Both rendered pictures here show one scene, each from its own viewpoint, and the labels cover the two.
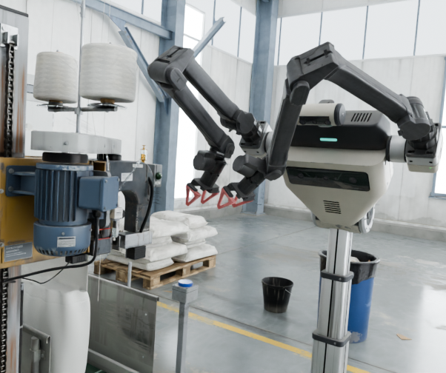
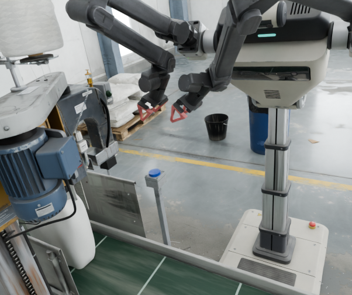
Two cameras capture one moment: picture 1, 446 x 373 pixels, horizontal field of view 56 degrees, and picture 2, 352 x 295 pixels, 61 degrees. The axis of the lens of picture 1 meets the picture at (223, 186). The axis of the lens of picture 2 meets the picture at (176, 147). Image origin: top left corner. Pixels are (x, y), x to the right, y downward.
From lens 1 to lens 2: 45 cm
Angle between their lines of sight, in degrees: 22
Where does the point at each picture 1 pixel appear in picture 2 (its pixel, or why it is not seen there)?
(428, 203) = not seen: hidden behind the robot
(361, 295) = not seen: hidden behind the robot
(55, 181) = (12, 163)
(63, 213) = (31, 189)
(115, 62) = (27, 12)
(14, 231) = not seen: outside the picture
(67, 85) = not seen: outside the picture
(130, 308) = (114, 190)
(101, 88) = (21, 47)
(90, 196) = (51, 168)
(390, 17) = not seen: outside the picture
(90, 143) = (33, 117)
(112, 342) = (108, 212)
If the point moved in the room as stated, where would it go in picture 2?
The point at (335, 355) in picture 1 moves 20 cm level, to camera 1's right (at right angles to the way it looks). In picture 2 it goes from (280, 202) to (320, 196)
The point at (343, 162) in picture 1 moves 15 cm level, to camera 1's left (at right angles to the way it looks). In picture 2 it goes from (284, 58) to (241, 65)
